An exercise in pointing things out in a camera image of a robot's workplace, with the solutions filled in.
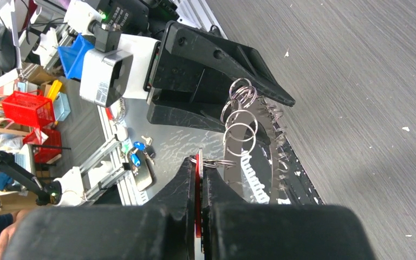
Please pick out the red headed key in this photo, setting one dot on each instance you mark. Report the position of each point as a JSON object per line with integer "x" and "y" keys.
{"x": 198, "y": 221}

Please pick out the metal disc with keyrings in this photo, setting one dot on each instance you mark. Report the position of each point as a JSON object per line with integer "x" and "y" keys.
{"x": 249, "y": 121}

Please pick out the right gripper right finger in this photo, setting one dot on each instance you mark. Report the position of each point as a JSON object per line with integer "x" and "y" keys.
{"x": 235, "y": 229}

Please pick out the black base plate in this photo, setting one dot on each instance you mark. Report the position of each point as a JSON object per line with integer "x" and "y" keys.
{"x": 295, "y": 186}

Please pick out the blue headed keys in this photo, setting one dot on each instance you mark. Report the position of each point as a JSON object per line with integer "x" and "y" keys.
{"x": 142, "y": 152}

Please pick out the red plastic basket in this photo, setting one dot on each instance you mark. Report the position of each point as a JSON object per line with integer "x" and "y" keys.
{"x": 29, "y": 109}

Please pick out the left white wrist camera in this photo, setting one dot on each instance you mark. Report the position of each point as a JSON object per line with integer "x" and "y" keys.
{"x": 118, "y": 66}

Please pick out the blue plastic bin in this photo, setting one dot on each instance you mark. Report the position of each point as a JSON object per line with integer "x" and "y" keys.
{"x": 72, "y": 57}

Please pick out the slotted cable duct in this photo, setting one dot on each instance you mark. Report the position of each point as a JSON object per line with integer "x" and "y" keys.
{"x": 254, "y": 189}

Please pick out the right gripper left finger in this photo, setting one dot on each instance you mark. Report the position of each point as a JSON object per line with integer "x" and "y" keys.
{"x": 162, "y": 228}

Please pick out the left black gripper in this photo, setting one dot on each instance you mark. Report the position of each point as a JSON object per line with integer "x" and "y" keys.
{"x": 194, "y": 69}

